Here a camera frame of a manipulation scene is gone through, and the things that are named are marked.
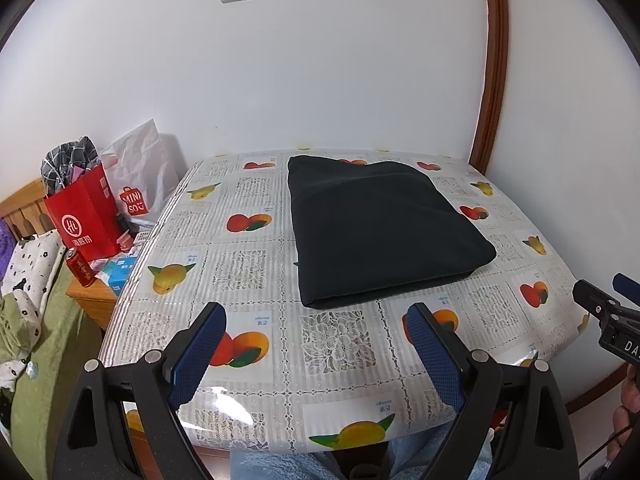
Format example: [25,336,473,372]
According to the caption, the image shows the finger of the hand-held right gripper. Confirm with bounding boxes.
[612,272,640,306]
[572,280,623,318]

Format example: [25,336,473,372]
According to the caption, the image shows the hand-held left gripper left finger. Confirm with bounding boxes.
[52,301,228,480]

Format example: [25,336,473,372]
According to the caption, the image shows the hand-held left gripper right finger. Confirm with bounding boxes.
[405,302,581,480]

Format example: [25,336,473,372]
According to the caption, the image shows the black sweatshirt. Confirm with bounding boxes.
[287,155,497,309]

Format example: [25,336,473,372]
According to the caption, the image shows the person's right hand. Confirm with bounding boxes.
[612,365,640,448]

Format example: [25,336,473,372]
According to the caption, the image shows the brown wooden baseboard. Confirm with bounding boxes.
[565,355,628,413]

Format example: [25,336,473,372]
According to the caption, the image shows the fruit-printed tablecloth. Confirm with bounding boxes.
[98,147,591,456]

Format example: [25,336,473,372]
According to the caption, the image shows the blue box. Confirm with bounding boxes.
[107,255,141,296]

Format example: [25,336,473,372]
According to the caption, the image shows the wooden nightstand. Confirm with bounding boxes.
[66,260,121,331]

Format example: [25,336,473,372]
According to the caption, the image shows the person's blue pants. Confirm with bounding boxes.
[230,435,496,480]

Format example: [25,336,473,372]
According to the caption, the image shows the red drink can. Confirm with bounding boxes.
[66,249,96,288]

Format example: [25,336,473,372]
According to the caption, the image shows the green blanket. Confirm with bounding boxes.
[0,260,106,466]

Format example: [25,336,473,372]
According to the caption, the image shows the red paper bag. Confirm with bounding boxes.
[42,162,123,263]

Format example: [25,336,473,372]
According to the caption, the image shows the white black-spotted cloth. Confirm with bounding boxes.
[0,230,68,396]

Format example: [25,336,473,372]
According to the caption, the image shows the white plastic bag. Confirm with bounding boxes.
[100,119,188,233]

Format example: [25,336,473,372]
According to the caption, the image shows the purple plush cloth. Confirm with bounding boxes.
[0,220,18,281]

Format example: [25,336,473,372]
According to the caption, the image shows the wooden headboard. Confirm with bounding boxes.
[0,178,53,241]

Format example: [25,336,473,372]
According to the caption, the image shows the grey plaid cloth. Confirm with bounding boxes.
[40,136,101,196]

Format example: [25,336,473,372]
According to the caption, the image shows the black cable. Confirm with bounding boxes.
[580,425,631,466]

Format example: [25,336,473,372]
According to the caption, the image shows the brown wooden door frame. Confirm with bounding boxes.
[469,0,510,173]

